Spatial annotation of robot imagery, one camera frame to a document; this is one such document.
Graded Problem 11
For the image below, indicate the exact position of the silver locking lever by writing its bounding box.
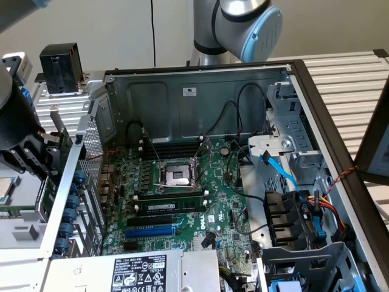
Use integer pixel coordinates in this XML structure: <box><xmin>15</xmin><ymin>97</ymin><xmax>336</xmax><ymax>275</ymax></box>
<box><xmin>153</xmin><ymin>181</ymin><xmax>198</xmax><ymax>189</ymax></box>
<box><xmin>141</xmin><ymin>127</ymin><xmax>164</xmax><ymax>168</ymax></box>

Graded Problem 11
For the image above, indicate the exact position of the grey perforated disk cage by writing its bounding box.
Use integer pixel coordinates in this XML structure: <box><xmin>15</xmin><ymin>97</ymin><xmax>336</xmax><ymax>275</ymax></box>
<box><xmin>256</xmin><ymin>242</ymin><xmax>365</xmax><ymax>292</ymax></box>

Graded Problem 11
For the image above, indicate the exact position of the black RAM slot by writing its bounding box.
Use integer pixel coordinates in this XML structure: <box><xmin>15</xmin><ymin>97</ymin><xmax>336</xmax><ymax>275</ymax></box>
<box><xmin>138</xmin><ymin>150</ymin><xmax>201</xmax><ymax>161</ymax></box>
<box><xmin>133</xmin><ymin>189</ymin><xmax>210</xmax><ymax>202</ymax></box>
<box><xmin>138</xmin><ymin>142</ymin><xmax>201</xmax><ymax>152</ymax></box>

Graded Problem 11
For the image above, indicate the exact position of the light blue disk tray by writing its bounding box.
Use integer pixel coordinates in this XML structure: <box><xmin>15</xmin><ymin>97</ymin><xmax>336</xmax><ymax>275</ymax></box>
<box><xmin>269</xmin><ymin>279</ymin><xmax>302</xmax><ymax>292</ymax></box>

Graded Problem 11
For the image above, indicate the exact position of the yellow black wire bundle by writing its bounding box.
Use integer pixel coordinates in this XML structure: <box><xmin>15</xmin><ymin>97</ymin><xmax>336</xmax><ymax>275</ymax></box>
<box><xmin>218</xmin><ymin>263</ymin><xmax>256</xmax><ymax>292</ymax></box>

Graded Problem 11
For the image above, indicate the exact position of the grey power supply unit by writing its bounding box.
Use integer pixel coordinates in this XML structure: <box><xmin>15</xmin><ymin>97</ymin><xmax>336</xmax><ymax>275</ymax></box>
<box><xmin>41</xmin><ymin>249</ymin><xmax>221</xmax><ymax>292</ymax></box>

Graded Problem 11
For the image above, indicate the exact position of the silver socket cover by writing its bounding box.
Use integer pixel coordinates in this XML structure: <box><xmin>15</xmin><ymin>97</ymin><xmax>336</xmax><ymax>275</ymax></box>
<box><xmin>190</xmin><ymin>136</ymin><xmax>213</xmax><ymax>191</ymax></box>

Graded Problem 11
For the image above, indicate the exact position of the black plastic fan shroud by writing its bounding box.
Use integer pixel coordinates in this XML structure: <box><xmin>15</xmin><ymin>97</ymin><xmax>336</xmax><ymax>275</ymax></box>
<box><xmin>263</xmin><ymin>190</ymin><xmax>311</xmax><ymax>247</ymax></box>

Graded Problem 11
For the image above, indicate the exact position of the silver chipset heatsink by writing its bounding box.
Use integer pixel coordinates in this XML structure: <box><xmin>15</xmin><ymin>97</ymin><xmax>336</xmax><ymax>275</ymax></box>
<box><xmin>191</xmin><ymin>235</ymin><xmax>217</xmax><ymax>252</ymax></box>

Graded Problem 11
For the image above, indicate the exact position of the silver CPU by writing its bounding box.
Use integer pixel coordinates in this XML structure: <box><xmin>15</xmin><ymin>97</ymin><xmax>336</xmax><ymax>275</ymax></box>
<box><xmin>0</xmin><ymin>176</ymin><xmax>19</xmax><ymax>205</ymax></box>

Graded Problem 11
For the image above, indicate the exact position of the blue SATA wire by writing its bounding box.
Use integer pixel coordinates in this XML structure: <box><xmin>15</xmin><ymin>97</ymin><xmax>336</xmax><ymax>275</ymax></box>
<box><xmin>299</xmin><ymin>194</ymin><xmax>328</xmax><ymax>242</ymax></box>
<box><xmin>258</xmin><ymin>150</ymin><xmax>305</xmax><ymax>201</ymax></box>

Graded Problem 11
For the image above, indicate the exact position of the red yellow power wire bundle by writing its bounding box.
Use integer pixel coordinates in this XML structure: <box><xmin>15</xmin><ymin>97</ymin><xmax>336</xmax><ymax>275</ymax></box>
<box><xmin>299</xmin><ymin>190</ymin><xmax>347</xmax><ymax>241</ymax></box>

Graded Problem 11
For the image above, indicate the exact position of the black CPU cooler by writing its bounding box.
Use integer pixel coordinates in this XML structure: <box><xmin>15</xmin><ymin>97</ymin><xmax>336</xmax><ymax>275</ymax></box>
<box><xmin>39</xmin><ymin>42</ymin><xmax>84</xmax><ymax>95</ymax></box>

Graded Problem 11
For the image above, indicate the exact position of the black wire small loop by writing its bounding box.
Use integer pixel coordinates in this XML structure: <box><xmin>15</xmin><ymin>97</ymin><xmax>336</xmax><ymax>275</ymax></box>
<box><xmin>125</xmin><ymin>119</ymin><xmax>146</xmax><ymax>144</ymax></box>

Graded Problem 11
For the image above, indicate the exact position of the green GPU with black fan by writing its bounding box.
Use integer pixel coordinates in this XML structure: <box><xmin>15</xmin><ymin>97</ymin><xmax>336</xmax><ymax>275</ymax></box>
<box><xmin>35</xmin><ymin>127</ymin><xmax>74</xmax><ymax>220</ymax></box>

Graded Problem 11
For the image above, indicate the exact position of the long black expansion slot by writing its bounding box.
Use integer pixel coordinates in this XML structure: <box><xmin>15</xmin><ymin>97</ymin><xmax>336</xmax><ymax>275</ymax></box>
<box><xmin>126</xmin><ymin>214</ymin><xmax>174</xmax><ymax>228</ymax></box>

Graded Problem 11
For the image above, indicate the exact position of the black wire tall loop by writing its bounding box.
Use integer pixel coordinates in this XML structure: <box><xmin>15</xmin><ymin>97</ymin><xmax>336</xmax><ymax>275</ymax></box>
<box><xmin>236</xmin><ymin>83</ymin><xmax>268</xmax><ymax>144</ymax></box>

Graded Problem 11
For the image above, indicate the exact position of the black wire low loop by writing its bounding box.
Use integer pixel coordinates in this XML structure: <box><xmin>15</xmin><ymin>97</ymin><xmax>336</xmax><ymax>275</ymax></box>
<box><xmin>202</xmin><ymin>101</ymin><xmax>241</xmax><ymax>137</ymax></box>

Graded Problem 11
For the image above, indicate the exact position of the thin black cable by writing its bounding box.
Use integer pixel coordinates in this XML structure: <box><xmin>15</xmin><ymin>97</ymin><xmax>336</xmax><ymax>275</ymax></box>
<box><xmin>150</xmin><ymin>0</ymin><xmax>157</xmax><ymax>67</ymax></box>

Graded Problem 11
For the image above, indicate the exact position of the CPU socket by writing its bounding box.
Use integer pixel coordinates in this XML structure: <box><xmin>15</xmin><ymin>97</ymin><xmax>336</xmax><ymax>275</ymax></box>
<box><xmin>151</xmin><ymin>158</ymin><xmax>201</xmax><ymax>195</ymax></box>

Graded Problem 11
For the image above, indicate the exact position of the grey metal disk bay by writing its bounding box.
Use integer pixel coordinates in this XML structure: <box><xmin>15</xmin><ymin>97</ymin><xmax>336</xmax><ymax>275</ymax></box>
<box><xmin>264</xmin><ymin>80</ymin><xmax>328</xmax><ymax>186</ymax></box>

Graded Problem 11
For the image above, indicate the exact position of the red black twisted wire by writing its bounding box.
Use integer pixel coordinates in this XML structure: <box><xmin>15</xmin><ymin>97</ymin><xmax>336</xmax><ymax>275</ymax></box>
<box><xmin>322</xmin><ymin>165</ymin><xmax>359</xmax><ymax>198</ymax></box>

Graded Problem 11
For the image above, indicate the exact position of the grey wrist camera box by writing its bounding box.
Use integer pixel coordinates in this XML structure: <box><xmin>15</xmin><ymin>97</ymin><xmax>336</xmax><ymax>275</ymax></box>
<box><xmin>1</xmin><ymin>51</ymin><xmax>33</xmax><ymax>89</ymax></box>

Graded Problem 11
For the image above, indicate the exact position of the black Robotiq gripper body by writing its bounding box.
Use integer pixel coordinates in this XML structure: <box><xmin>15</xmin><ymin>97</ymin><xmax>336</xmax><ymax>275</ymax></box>
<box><xmin>0</xmin><ymin>86</ymin><xmax>52</xmax><ymax>171</ymax></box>

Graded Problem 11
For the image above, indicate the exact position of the grey parts rack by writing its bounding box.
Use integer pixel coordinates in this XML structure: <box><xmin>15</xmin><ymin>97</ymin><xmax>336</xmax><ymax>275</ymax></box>
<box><xmin>0</xmin><ymin>170</ymin><xmax>71</xmax><ymax>254</ymax></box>

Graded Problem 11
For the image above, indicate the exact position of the dark framed panel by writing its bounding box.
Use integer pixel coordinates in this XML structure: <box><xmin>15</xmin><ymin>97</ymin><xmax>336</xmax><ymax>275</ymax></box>
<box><xmin>354</xmin><ymin>85</ymin><xmax>389</xmax><ymax>185</ymax></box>

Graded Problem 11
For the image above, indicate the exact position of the open grey PC case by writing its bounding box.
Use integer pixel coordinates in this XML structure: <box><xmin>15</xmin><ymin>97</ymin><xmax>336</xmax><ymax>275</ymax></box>
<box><xmin>39</xmin><ymin>59</ymin><xmax>389</xmax><ymax>292</ymax></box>

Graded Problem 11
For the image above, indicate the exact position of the green Dell motherboard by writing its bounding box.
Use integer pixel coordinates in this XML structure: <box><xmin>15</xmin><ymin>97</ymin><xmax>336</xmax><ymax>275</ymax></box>
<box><xmin>100</xmin><ymin>138</ymin><xmax>259</xmax><ymax>292</ymax></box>

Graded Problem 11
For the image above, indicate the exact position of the blue expansion slot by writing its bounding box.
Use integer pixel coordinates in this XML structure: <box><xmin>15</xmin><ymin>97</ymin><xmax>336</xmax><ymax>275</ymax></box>
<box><xmin>125</xmin><ymin>224</ymin><xmax>177</xmax><ymax>240</ymax></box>

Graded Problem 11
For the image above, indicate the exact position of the black table end cap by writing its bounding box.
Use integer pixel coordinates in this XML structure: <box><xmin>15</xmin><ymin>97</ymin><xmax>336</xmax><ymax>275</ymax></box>
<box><xmin>373</xmin><ymin>48</ymin><xmax>389</xmax><ymax>64</ymax></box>

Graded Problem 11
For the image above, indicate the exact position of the blue disk carrier bracket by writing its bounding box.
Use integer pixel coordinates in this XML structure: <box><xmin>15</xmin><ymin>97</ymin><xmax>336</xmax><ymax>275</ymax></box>
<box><xmin>19</xmin><ymin>86</ymin><xmax>37</xmax><ymax>122</ymax></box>

